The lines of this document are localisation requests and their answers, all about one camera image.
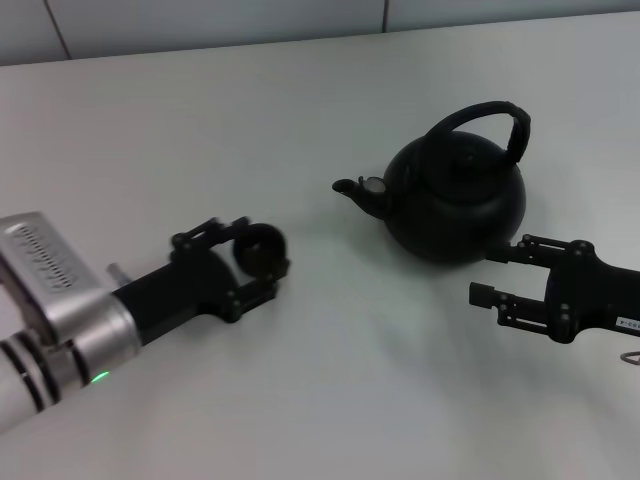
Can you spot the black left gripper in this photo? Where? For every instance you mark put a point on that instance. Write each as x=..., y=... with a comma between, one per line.
x=185, y=290

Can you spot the black round teapot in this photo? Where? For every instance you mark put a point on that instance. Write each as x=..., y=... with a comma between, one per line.
x=450, y=210

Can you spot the small black teacup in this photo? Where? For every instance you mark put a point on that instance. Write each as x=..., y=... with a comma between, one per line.
x=260, y=250

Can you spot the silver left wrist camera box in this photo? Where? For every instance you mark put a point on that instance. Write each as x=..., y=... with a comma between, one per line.
x=45, y=260

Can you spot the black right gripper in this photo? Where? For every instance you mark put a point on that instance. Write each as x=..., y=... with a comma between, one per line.
x=590, y=295

